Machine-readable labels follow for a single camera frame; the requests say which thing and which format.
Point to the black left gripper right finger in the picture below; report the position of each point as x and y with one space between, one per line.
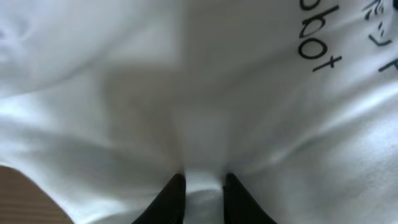
239 206

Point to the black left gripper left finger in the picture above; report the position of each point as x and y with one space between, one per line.
169 206

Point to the white t-shirt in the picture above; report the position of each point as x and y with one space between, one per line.
102 102

